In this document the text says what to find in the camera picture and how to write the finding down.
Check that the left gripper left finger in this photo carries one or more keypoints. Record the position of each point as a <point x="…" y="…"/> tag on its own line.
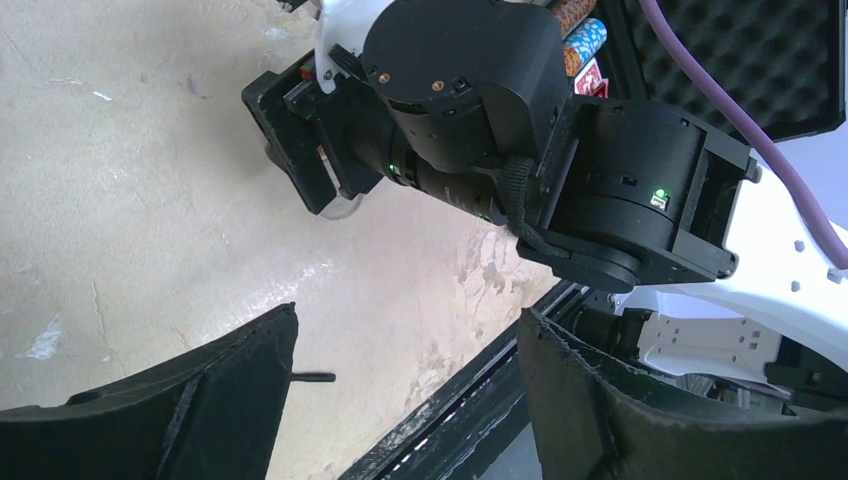
<point x="210" y="413"/>

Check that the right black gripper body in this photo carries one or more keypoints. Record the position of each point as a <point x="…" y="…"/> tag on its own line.
<point x="345" y="116"/>

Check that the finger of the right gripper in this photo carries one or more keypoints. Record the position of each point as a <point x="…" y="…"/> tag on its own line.
<point x="291" y="143"/>

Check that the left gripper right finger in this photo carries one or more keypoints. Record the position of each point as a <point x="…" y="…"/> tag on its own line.
<point x="596" y="417"/>

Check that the clear round disc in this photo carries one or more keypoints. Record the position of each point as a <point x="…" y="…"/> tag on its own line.
<point x="341" y="208"/>

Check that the red playing card deck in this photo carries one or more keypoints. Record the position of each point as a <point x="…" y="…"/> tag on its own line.
<point x="590" y="81"/>

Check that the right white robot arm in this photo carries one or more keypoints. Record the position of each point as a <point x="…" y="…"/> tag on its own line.
<point x="473" y="103"/>

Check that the small black screwdriver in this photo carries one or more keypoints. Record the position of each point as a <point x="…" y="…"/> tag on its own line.
<point x="313" y="377"/>

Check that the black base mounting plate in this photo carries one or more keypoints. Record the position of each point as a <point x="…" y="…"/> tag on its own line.
<point x="460" y="430"/>

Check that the brown poker chip row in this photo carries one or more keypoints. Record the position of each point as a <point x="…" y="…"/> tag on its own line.
<point x="571" y="13"/>

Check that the teal poker chip row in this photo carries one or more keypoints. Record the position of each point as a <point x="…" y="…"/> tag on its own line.
<point x="582" y="43"/>

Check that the black foam-lined poker case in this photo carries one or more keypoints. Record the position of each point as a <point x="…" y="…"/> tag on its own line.
<point x="783" y="62"/>

